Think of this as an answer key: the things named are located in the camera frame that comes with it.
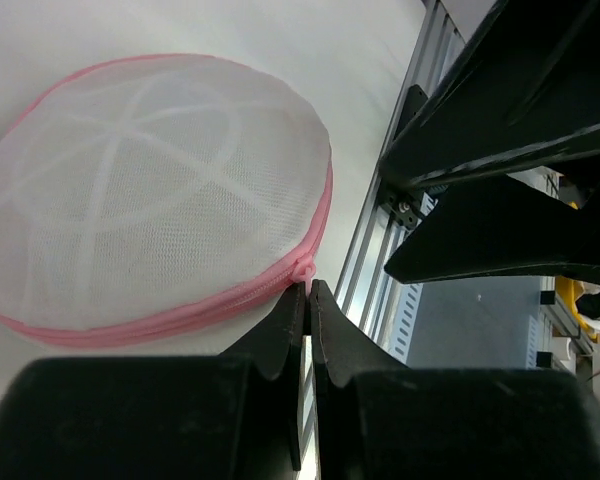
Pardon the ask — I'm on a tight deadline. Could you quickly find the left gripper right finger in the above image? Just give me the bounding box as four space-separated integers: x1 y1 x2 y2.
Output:
309 280 600 479

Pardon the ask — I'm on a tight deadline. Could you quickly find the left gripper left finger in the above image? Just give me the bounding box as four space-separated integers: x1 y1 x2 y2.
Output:
0 284 306 479

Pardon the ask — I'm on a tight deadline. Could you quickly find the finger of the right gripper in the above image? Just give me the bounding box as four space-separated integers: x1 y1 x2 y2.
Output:
403 1 600 187
384 160 600 285

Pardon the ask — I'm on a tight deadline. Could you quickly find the white mesh laundry bag pink trim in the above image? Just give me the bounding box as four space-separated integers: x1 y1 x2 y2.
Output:
0 54 333 348

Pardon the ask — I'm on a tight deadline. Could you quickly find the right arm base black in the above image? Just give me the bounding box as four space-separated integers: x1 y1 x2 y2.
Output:
378 84 428 230

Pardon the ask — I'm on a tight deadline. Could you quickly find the slotted cable duct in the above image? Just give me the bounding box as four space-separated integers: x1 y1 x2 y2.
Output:
387 283 423 364

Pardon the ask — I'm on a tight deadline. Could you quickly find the aluminium mounting rail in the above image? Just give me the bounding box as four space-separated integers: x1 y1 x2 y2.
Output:
299 0 466 451

